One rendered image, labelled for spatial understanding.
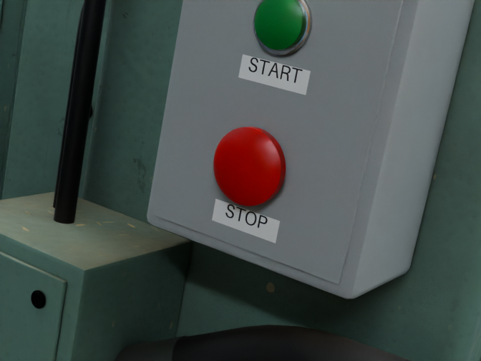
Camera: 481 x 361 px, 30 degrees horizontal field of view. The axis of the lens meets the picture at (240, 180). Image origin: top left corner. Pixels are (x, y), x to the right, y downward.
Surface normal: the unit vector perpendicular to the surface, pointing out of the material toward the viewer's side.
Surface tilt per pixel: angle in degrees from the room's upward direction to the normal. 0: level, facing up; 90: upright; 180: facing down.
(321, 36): 90
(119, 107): 90
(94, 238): 0
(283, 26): 91
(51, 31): 90
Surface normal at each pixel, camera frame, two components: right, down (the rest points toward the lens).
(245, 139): -0.51, -0.06
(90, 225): 0.19, -0.96
